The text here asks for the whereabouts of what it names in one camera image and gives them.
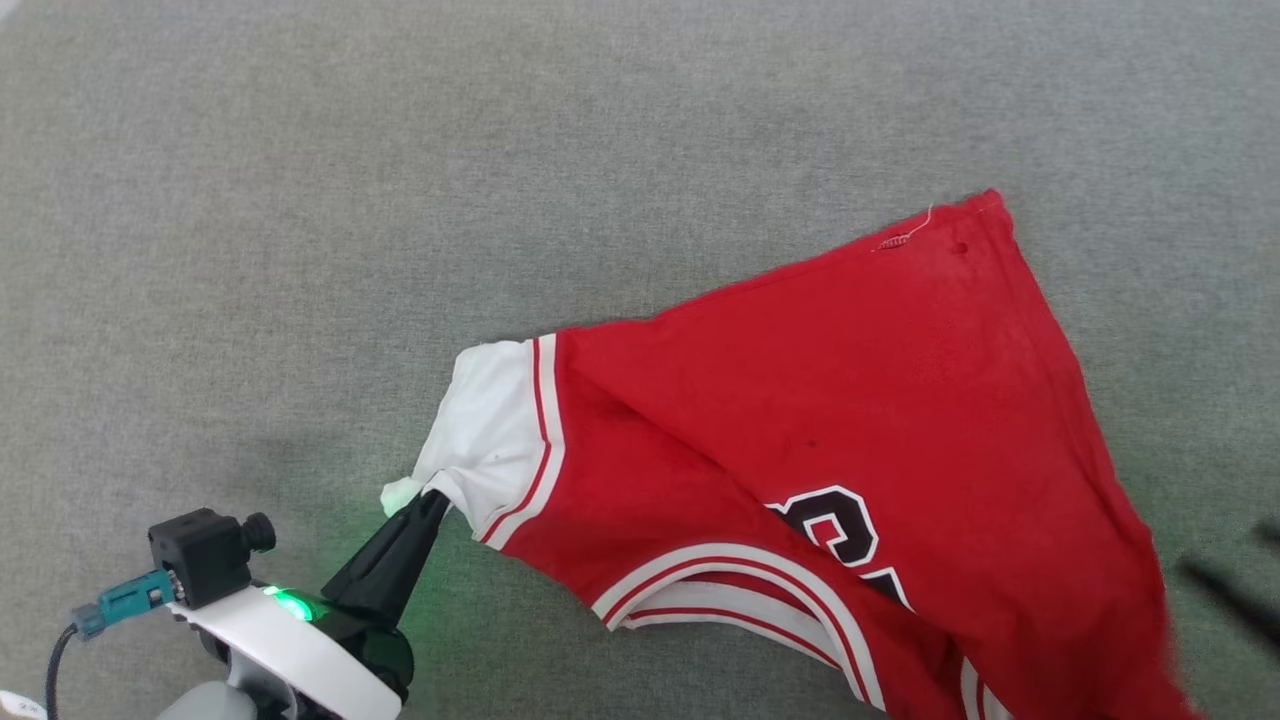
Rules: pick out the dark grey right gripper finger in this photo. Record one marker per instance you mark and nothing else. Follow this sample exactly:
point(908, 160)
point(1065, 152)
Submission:
point(1240, 600)
point(1270, 532)

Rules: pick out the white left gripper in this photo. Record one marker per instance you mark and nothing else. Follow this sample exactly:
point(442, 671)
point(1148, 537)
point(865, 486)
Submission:
point(290, 650)

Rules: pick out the red white basketball jersey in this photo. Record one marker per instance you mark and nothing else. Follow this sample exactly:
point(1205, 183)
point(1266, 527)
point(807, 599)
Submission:
point(800, 400)

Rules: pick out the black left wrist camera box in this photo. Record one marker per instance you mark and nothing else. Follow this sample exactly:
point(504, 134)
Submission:
point(200, 555)

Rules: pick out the teal left camera connector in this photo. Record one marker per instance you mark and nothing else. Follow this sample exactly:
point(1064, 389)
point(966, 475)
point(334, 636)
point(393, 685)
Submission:
point(130, 598)

